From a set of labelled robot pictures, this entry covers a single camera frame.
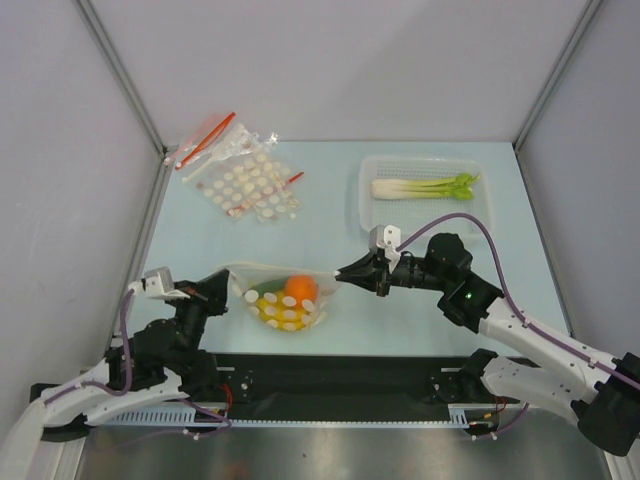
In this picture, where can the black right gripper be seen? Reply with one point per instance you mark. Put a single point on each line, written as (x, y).
(381, 275)

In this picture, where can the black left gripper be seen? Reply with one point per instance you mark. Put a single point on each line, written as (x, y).
(210, 292)

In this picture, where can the green chili pepper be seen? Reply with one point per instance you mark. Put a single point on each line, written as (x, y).
(273, 285)

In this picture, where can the orange fruit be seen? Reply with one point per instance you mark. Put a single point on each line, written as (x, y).
(301, 288)

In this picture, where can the yellow banana bunch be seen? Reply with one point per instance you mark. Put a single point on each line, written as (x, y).
(280, 312)

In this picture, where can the clear dotted zip bag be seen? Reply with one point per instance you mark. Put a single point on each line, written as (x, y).
(244, 274)

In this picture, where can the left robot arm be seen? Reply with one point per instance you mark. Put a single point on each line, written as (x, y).
(161, 362)

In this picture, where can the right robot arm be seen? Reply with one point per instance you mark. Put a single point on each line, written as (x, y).
(593, 390)

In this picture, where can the dotted zip bag red slider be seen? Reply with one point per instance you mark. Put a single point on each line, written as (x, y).
(241, 175)

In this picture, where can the clear zip bag red zipper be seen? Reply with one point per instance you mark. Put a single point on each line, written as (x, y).
(196, 144)

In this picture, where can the white perforated plastic basket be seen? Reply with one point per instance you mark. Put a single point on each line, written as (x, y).
(410, 215)

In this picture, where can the green onion stalk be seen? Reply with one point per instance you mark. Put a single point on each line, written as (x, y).
(458, 187)

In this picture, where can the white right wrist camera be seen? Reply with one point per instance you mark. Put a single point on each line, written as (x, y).
(386, 239)

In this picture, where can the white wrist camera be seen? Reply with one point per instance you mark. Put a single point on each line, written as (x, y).
(386, 239)
(157, 284)

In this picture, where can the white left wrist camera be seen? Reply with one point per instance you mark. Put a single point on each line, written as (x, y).
(157, 284)

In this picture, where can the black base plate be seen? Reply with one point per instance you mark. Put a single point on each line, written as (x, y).
(264, 382)

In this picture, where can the white slotted cable duct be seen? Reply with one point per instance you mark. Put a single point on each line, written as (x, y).
(173, 415)

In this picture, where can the aluminium frame rail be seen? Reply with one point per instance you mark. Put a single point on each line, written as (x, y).
(100, 36)

